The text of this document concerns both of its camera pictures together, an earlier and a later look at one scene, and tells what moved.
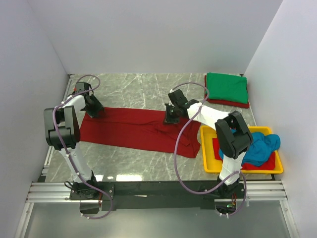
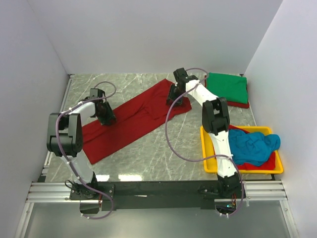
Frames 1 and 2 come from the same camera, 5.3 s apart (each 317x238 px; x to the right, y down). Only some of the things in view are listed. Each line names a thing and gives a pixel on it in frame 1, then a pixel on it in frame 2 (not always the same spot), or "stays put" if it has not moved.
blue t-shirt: (262, 146) stays put
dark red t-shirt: (139, 129) → (99, 140)
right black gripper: (168, 119) → (171, 95)
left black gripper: (98, 107) → (110, 115)
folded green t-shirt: (227, 88) stays put
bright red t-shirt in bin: (268, 163) stays put
